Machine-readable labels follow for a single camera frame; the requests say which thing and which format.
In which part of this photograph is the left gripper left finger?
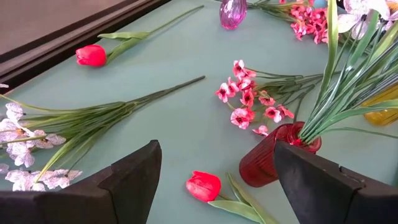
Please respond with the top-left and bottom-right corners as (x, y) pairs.
(0, 139), (163, 224)

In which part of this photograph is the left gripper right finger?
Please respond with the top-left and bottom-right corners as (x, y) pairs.
(273, 141), (398, 224)

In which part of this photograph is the red artificial tulip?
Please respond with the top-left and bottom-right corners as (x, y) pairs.
(75, 4), (205, 68)
(185, 170), (280, 224)

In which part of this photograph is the white artificial flower bunch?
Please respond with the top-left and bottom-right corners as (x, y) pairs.
(298, 0), (398, 146)
(0, 75), (206, 192)

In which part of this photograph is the pink artificial flower bunch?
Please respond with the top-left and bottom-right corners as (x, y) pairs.
(248, 0), (330, 45)
(215, 59), (326, 137)

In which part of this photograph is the purple glass vase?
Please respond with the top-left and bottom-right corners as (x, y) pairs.
(219, 0), (248, 30)

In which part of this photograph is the red ribbed glass vase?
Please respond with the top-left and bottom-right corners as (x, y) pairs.
(238, 121), (323, 188)

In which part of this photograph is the yellow ribbed glass vase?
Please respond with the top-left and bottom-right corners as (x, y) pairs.
(362, 83), (398, 127)

